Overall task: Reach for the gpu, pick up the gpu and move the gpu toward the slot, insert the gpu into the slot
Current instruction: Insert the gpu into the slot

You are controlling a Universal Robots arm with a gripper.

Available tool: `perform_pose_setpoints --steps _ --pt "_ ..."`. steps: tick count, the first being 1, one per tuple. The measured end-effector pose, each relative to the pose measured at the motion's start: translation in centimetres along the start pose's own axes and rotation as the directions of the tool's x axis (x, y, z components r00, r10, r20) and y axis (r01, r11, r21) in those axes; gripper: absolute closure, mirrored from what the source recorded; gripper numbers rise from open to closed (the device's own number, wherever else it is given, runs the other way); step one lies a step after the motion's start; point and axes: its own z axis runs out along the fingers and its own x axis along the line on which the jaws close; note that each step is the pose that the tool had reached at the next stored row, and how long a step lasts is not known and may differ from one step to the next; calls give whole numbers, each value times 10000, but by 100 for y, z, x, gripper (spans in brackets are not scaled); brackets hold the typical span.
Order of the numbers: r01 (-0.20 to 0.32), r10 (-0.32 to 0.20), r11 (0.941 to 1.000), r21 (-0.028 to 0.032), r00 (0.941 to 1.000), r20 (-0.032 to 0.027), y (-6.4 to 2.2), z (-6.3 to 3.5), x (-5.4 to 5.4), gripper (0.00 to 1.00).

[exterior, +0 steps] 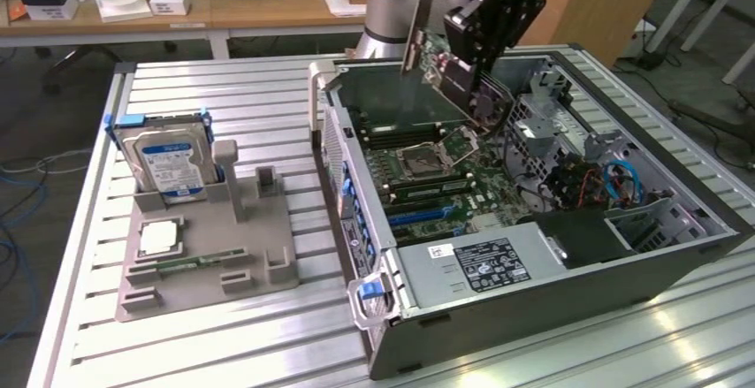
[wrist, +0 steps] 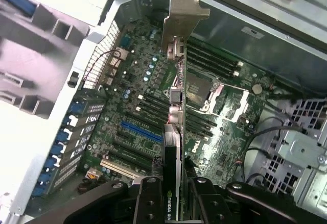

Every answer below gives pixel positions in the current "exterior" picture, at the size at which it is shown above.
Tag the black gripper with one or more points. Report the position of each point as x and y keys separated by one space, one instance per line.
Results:
x=502 y=12

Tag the gpu card with metal bracket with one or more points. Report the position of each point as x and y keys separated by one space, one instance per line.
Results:
x=431 y=54

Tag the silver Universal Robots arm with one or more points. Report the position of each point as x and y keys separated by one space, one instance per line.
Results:
x=392 y=12

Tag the blue expansion slot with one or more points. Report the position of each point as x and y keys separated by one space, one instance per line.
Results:
x=419 y=215

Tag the wooden cabinet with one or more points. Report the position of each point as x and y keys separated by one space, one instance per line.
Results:
x=590 y=12

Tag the black floor device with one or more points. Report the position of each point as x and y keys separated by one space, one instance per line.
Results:
x=648 y=52

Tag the white paper stack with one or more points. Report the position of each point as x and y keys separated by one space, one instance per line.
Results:
x=342 y=1

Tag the grey metal disk bay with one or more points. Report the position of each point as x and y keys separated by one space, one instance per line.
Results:
x=539 y=140

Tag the open socket cover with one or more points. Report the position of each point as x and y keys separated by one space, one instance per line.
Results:
x=462 y=145

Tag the CPU socket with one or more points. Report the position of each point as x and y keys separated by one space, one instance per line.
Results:
x=424 y=160

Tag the wooden desk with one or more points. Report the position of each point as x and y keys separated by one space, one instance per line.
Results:
x=266 y=12

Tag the green motherboard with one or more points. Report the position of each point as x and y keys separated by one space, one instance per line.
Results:
x=490 y=193

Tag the installed black RAM stick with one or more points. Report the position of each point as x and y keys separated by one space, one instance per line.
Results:
x=431 y=188

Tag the small white labelled box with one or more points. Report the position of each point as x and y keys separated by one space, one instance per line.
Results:
x=171 y=2

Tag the grey power supply unit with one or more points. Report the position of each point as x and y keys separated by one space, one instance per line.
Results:
x=436 y=282

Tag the white round holder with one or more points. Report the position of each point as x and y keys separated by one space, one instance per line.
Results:
x=123 y=4

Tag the hard disk in blue carrier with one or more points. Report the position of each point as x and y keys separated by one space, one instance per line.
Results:
x=168 y=162

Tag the blue case latch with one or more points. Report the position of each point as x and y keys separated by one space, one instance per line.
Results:
x=370 y=288

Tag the open dark grey PC case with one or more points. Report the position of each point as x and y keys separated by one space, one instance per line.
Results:
x=531 y=317

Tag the black chair base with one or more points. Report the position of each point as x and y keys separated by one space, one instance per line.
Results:
x=76 y=58

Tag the white box with black lid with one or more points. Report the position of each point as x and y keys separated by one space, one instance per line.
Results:
x=49 y=5

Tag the silver CPU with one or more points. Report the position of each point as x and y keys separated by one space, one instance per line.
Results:
x=159 y=238

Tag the green RAM stick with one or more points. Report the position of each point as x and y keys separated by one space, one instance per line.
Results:
x=188 y=264

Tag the grey parts rack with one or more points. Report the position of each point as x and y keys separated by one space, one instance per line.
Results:
x=200 y=291

